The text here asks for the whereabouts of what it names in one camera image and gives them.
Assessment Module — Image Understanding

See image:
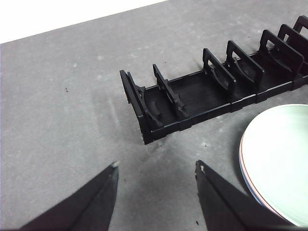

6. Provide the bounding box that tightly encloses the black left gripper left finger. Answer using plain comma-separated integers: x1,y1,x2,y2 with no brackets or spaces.
20,162,119,231

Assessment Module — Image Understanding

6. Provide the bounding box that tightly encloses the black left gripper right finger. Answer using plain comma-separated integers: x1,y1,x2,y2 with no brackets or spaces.
194,160,295,231

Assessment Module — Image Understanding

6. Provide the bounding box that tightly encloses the pink plate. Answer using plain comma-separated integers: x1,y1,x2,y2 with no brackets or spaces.
239,134,268,209

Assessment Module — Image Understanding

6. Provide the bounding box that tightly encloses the pale green plate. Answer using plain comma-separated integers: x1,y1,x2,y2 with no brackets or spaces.
241,103,308,228

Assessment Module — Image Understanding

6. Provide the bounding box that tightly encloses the black plastic plate rack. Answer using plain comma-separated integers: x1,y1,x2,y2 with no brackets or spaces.
119,15,308,145

